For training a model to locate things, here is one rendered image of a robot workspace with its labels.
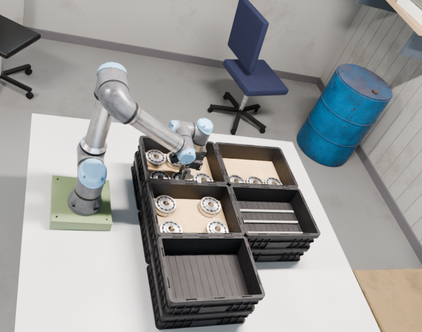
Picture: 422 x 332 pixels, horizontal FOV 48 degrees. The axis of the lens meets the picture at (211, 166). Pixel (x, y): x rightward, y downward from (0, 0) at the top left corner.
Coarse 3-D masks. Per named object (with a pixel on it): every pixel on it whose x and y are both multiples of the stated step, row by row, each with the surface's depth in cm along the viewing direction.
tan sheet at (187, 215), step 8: (176, 200) 220; (184, 200) 222; (192, 200) 223; (176, 208) 216; (184, 208) 218; (192, 208) 220; (160, 216) 210; (176, 216) 213; (184, 216) 215; (192, 216) 216; (200, 216) 218; (216, 216) 221; (224, 216) 223; (160, 224) 207; (184, 224) 211; (192, 224) 213; (200, 224) 214; (224, 224) 219; (184, 232) 208; (192, 232) 209; (200, 232) 211
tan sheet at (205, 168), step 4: (204, 160) 247; (164, 164) 235; (204, 164) 244; (148, 168) 229; (152, 168) 230; (160, 168) 232; (164, 168) 233; (168, 168) 234; (204, 168) 242; (208, 168) 243; (168, 172) 232; (172, 172) 232; (192, 172) 237; (196, 172) 238; (200, 172) 239; (204, 172) 240; (208, 172) 241
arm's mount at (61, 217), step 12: (60, 180) 215; (72, 180) 217; (108, 180) 225; (60, 192) 210; (108, 192) 220; (60, 204) 206; (108, 204) 215; (60, 216) 202; (72, 216) 204; (84, 216) 206; (96, 216) 208; (108, 216) 210; (60, 228) 203; (72, 228) 205; (84, 228) 207; (96, 228) 208; (108, 228) 210
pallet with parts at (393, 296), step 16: (368, 272) 327; (384, 272) 332; (400, 272) 337; (416, 272) 343; (368, 288) 316; (384, 288) 321; (400, 288) 326; (416, 288) 331; (368, 304) 309; (384, 304) 311; (400, 304) 315; (416, 304) 320; (384, 320) 301; (400, 320) 305; (416, 320) 310
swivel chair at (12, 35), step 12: (0, 24) 338; (12, 24) 343; (0, 36) 328; (12, 36) 333; (24, 36) 338; (36, 36) 343; (0, 48) 319; (12, 48) 323; (0, 60) 346; (0, 72) 353; (12, 72) 363; (24, 84) 356
